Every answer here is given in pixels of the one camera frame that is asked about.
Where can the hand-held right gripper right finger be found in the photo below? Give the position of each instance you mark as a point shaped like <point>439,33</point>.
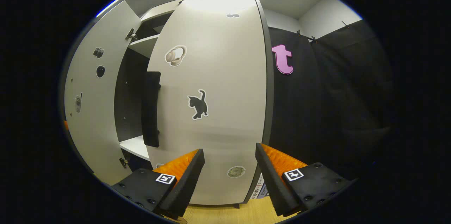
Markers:
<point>273,181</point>

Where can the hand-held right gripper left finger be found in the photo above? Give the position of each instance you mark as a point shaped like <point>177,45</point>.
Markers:
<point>183,185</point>

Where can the white book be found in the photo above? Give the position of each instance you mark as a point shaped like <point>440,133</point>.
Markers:
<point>258,181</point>

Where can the black backdrop cloth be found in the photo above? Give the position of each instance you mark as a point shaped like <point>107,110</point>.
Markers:
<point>334,111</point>

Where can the white cabinet door with hinges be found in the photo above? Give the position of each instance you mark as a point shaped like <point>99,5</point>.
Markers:
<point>91,139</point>

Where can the white upper cabinet flap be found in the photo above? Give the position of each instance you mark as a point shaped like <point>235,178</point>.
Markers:
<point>158,11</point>

